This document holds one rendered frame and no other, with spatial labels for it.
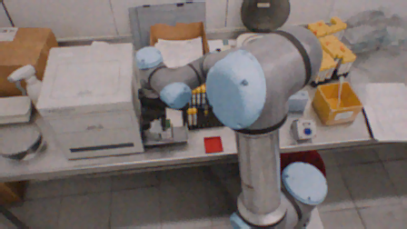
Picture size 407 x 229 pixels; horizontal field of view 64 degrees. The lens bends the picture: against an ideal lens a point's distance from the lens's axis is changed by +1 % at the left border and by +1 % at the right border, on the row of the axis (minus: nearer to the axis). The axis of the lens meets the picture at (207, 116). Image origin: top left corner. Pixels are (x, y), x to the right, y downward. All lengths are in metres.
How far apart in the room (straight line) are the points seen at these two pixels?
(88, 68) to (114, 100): 0.17
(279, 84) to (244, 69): 0.06
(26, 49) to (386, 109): 1.47
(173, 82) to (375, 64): 1.13
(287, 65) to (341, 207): 1.78
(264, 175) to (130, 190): 1.58
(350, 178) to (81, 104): 1.82
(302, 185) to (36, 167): 0.92
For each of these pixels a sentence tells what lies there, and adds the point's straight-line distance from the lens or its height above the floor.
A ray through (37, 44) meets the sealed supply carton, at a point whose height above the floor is 1.06.
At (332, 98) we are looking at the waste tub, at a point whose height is 0.88.
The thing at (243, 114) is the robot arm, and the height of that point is 1.53.
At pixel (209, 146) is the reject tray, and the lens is 1.24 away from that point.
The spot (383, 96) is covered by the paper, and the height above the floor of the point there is 0.89.
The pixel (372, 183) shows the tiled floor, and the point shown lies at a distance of 2.42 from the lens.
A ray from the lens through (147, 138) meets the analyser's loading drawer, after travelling 1.23.
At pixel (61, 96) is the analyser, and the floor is 1.18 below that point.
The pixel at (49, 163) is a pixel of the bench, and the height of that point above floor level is 0.87.
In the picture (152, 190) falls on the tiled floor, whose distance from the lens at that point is 2.15.
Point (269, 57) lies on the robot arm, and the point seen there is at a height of 1.58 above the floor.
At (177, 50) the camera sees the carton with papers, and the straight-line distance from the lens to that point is 1.52.
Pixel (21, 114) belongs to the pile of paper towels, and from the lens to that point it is 1.45.
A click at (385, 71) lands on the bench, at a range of 1.74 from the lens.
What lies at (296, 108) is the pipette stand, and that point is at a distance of 1.37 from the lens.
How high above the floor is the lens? 1.92
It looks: 52 degrees down
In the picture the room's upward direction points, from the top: 2 degrees clockwise
